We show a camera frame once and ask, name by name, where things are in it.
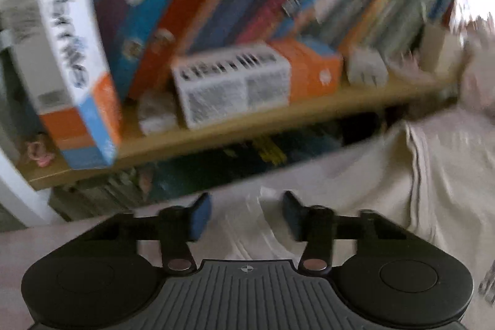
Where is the white orange carton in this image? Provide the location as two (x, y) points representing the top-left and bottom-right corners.
(171, 37), (344, 130)

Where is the small white packet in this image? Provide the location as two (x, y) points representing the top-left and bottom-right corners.
(346, 46), (389, 87)
(138, 90), (179, 135)

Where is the pink checked bed sheet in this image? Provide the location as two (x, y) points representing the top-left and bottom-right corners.
(0, 199), (495, 330)

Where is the wooden shelf board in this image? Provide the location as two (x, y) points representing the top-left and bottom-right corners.
(29, 71), (461, 191)

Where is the pink hair tie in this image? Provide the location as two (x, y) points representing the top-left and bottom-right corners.
(23, 135), (55, 168)

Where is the row of dark books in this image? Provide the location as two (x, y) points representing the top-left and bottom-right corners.
(50, 114), (391, 222)

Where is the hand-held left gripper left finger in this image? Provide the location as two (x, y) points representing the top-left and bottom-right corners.
(83, 193), (213, 274)

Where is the cream cloth garment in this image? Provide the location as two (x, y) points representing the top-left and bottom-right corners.
(209, 109), (495, 265)

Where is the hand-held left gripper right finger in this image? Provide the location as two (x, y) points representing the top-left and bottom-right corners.
(282, 191), (411, 274)

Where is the white shelf frame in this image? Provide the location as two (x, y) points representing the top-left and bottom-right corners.
(0, 148), (62, 228)

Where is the white orange blue box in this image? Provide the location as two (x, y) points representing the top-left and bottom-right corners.
(2, 0), (124, 170)

